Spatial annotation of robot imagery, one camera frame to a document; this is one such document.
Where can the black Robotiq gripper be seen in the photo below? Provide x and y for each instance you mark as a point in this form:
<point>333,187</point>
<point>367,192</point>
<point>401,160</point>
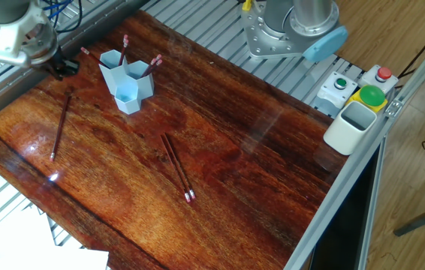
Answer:
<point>53,61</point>

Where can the light blue hexagonal pen holder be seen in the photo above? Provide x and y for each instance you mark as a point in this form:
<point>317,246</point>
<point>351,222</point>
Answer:
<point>126,94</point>

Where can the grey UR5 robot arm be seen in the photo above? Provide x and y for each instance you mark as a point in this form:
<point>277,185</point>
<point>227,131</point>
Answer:
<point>302,19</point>

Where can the white rounded rectangular pen holder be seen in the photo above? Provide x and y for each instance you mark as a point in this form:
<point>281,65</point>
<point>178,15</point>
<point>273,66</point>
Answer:
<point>344,135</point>

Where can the large white paper sheet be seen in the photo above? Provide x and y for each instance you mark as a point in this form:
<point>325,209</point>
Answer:
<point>10,251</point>

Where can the brown wood-grain board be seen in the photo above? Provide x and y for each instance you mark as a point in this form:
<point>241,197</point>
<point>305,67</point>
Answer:
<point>257,165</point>

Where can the white control button box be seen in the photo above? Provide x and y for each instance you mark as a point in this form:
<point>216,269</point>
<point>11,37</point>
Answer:
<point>331,94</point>

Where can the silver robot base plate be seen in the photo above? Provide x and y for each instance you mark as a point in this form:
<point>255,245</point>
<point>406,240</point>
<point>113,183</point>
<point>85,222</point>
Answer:
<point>269,41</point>

